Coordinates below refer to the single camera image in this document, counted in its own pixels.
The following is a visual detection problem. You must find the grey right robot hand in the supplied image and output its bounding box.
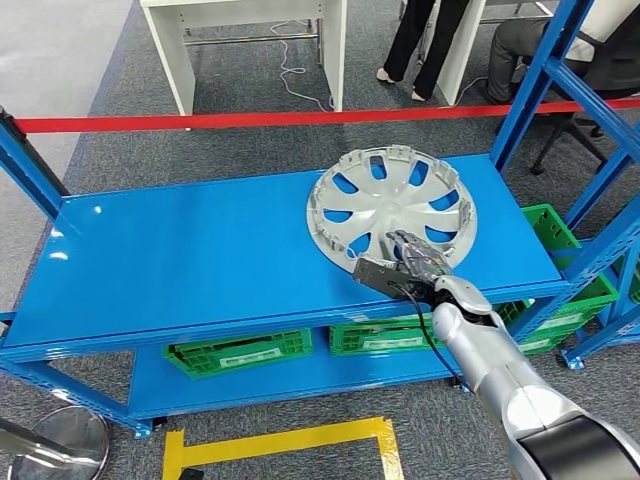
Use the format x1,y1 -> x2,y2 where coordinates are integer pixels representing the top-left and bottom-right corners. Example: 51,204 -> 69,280
385,229 -> 454,283

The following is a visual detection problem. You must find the grey plastic wheel hubcap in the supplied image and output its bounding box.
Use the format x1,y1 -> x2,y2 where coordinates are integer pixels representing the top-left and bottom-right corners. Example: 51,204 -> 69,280
306,144 -> 478,274

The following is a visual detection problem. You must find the blue metal shelf rack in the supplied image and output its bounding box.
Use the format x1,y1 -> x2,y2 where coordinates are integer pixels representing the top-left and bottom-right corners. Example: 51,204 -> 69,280
0,0 -> 640,439

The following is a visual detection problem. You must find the white desk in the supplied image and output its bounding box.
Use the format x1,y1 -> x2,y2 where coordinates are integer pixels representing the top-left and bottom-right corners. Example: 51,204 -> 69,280
140,0 -> 349,117
420,0 -> 556,107

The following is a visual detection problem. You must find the person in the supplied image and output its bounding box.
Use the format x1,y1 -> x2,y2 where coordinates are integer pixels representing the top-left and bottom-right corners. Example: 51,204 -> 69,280
376,0 -> 471,103
485,0 -> 640,106

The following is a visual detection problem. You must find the black office chair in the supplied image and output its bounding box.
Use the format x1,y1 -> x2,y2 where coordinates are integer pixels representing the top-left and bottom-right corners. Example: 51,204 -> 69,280
494,33 -> 640,177

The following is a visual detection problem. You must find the red barrier belt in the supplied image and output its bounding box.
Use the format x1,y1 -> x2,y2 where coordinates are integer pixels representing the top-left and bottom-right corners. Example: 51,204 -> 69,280
14,97 -> 640,136

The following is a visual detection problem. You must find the chrome stanchion base and pole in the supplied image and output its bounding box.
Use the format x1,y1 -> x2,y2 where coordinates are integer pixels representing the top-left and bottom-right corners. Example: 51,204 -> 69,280
0,402 -> 111,480

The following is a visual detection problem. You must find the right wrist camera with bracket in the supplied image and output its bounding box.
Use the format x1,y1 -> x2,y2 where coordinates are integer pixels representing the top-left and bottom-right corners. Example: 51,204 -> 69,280
352,256 -> 436,307

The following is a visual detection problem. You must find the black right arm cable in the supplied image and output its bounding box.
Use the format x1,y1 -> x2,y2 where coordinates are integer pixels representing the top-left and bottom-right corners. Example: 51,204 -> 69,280
387,281 -> 469,392

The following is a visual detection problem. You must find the white cable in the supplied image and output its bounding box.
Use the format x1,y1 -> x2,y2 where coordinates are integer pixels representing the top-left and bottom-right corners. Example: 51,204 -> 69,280
269,19 -> 335,113
454,74 -> 488,107

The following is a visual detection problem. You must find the blue metal rack frame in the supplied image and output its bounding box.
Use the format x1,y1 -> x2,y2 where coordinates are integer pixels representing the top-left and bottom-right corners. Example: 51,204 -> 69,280
557,238 -> 640,371

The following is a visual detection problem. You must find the black post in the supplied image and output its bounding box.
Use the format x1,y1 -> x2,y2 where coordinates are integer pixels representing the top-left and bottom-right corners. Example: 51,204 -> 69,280
0,105 -> 72,199

